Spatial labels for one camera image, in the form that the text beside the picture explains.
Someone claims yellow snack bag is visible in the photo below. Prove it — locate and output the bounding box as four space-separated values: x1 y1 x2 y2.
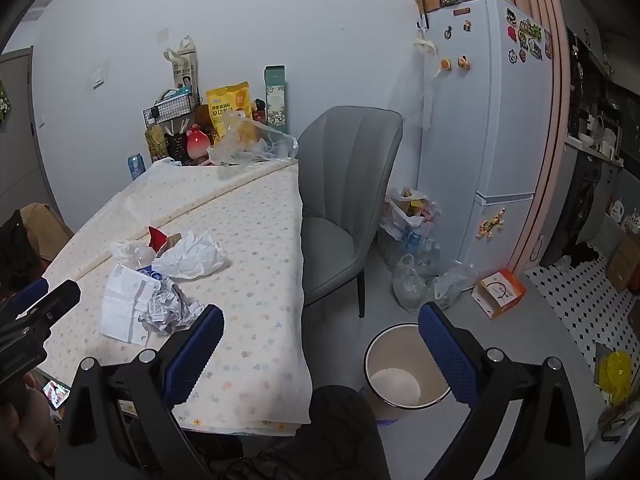
205 82 251 147

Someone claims pink vase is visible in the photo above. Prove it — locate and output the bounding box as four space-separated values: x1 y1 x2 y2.
185 124 210 162

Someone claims black cloth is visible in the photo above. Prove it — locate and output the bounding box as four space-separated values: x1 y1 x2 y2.
0 209 42 292

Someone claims white paper sheet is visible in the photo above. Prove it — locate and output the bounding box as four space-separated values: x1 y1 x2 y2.
98 262 159 346

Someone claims clear plastic floor bag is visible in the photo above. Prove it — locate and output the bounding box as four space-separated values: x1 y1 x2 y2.
392 254 432 312
432 262 479 307

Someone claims red and white carton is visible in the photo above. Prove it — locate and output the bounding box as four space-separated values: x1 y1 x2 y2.
147 226 169 254

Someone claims smartphone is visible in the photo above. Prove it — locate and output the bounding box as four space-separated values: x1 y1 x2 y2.
42 380 71 409

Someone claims grey door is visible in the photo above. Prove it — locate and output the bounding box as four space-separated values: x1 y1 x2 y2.
0 46 52 213

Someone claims dark washing machine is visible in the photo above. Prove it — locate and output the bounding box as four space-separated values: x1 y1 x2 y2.
556 152 604 264

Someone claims cardboard panel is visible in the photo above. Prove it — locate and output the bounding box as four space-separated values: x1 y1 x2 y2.
606 233 640 294

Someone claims floral tablecloth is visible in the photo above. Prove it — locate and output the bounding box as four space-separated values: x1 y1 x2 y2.
40 156 314 434

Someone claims cluster of fridge magnets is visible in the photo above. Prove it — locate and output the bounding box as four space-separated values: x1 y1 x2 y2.
504 7 554 64

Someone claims clear plastic wrapper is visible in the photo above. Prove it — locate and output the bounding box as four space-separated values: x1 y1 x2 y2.
109 240 156 269

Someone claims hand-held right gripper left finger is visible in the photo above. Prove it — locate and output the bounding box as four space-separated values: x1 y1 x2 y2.
54 304 226 480

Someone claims jar with yellow contents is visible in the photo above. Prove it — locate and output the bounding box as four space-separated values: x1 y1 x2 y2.
145 125 169 162

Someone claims white waste bin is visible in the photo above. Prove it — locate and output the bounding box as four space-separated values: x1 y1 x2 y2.
363 323 454 409

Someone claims kitchen counter with dishes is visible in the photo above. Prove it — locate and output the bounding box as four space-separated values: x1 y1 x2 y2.
565 100 627 166

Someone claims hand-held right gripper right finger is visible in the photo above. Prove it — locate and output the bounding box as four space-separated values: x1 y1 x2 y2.
416 301 587 480

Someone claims gold fridge magnet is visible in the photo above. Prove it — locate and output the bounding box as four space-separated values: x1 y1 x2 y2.
477 212 506 241

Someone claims grey upholstered chair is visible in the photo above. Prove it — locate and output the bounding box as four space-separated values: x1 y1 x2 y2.
297 105 404 319

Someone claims yellow plastic object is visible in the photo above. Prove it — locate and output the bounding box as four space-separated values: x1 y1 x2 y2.
597 349 634 407

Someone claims crumpled white tissue paper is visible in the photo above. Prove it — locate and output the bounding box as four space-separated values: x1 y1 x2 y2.
152 230 227 280

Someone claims plastic bag of bottles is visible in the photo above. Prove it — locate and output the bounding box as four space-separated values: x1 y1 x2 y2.
381 187 442 281

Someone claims white fridge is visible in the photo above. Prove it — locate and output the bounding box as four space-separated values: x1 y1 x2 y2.
416 0 557 270

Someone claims person's left hand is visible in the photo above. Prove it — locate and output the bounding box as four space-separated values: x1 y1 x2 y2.
0 382 59 468

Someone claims person's dark clothing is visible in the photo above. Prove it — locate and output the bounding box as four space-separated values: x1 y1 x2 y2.
240 385 394 480

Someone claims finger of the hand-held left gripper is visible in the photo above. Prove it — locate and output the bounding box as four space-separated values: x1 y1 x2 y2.
6 276 50 315
15 280 82 333

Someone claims large clear plastic bag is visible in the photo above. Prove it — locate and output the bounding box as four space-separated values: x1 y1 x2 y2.
207 110 300 167

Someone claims printed paper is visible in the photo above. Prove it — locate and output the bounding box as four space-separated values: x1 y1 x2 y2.
137 280 206 337

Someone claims tall green box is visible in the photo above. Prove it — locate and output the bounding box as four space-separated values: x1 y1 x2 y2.
263 65 289 129

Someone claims white printed paper bag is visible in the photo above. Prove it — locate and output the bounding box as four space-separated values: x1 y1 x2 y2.
164 35 199 94

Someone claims orange and white box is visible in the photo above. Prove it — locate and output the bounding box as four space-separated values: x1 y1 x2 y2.
472 268 528 319

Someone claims white hanging bag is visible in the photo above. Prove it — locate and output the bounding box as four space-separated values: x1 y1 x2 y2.
413 29 444 134

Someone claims black wire basket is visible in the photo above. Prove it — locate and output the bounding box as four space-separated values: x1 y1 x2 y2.
143 92 197 126

